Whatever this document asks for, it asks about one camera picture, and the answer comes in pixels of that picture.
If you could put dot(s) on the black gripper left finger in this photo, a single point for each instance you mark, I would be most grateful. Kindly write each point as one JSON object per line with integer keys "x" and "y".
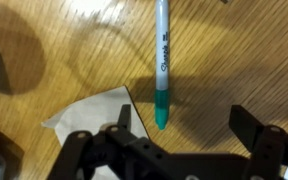
{"x": 82, "y": 153}

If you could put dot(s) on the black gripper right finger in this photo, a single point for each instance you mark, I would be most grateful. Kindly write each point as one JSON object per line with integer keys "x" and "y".
{"x": 268, "y": 145}

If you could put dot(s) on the green capped white marker pen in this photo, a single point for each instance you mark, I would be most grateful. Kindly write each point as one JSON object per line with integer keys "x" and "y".
{"x": 162, "y": 62}

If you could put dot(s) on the brown napkin at table edge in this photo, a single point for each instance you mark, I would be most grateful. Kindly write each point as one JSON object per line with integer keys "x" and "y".
{"x": 94, "y": 112}

